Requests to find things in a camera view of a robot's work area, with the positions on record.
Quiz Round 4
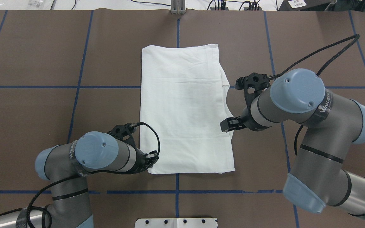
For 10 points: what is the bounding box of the white long-sleeve printed shirt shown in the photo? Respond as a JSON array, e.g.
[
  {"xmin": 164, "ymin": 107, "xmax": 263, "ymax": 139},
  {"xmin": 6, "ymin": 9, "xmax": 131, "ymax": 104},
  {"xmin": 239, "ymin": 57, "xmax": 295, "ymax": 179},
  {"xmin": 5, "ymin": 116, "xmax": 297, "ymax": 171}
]
[{"xmin": 140, "ymin": 44, "xmax": 235, "ymax": 174}]

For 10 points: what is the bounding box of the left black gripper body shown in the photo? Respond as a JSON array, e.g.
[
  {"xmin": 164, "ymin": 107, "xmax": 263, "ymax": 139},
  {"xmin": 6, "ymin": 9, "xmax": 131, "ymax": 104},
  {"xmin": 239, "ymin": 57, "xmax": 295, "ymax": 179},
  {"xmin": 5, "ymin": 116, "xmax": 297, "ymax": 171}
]
[{"xmin": 133, "ymin": 148, "xmax": 153, "ymax": 174}]

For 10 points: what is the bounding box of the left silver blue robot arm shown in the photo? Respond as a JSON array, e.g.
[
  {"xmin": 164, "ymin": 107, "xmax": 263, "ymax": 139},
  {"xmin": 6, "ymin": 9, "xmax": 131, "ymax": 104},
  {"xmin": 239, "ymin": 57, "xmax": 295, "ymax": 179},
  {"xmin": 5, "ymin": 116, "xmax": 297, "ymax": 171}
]
[{"xmin": 0, "ymin": 130, "xmax": 159, "ymax": 228}]

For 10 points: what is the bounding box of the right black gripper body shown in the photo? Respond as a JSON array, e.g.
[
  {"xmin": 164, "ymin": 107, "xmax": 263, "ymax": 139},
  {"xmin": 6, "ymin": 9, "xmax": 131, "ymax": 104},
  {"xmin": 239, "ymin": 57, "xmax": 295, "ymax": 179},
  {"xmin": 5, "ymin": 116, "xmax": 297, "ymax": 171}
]
[{"xmin": 239, "ymin": 108, "xmax": 270, "ymax": 132}]

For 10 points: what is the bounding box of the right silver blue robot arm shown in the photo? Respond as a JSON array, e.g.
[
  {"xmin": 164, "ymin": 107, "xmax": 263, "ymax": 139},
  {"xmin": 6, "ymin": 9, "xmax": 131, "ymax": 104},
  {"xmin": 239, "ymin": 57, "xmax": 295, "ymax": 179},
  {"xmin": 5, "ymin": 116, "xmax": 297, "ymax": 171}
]
[{"xmin": 220, "ymin": 69, "xmax": 365, "ymax": 220}]

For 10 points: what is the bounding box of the aluminium frame post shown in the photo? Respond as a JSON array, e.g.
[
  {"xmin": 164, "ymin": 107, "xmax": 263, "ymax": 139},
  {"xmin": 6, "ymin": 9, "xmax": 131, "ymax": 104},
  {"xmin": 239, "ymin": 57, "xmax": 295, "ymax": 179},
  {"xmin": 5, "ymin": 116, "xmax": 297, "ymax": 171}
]
[{"xmin": 170, "ymin": 0, "xmax": 186, "ymax": 15}]

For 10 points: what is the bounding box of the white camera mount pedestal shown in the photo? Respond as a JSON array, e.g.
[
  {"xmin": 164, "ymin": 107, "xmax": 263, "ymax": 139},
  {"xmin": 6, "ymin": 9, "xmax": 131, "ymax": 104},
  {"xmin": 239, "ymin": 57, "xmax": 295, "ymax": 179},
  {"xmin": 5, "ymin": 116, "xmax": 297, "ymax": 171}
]
[{"xmin": 134, "ymin": 218, "xmax": 218, "ymax": 228}]

